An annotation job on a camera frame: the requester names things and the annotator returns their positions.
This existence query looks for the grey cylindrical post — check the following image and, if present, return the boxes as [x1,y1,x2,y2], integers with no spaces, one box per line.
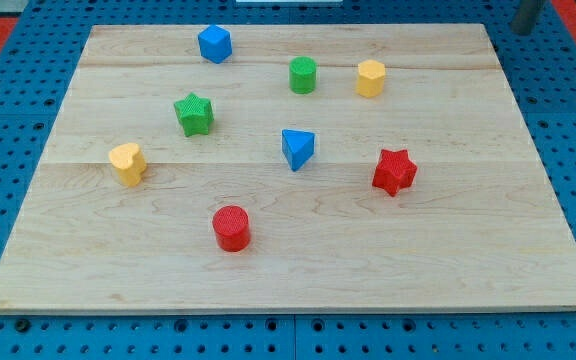
[509,0,546,36]

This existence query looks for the yellow hexagon block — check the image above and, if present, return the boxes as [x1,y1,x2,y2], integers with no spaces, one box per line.
[355,59,386,98]

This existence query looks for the blue triangle block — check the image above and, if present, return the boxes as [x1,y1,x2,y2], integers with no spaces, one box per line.
[281,129,315,171]

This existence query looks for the wooden board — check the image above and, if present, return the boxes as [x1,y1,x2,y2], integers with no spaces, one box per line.
[0,23,576,315]

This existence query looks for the green star block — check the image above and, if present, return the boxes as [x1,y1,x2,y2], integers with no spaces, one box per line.
[173,93,214,137]

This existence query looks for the red cylinder block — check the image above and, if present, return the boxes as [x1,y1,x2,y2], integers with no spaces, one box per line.
[212,205,251,252]

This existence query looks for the blue cube block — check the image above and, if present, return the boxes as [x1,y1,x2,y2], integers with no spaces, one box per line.
[198,25,232,64]

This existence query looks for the green cylinder block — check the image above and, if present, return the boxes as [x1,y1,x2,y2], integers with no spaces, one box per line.
[289,56,317,94]

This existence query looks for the yellow heart block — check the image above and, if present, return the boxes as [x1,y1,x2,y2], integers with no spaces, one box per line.
[108,143,147,187]

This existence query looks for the red star block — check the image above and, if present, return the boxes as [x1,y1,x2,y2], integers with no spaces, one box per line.
[372,149,418,197]

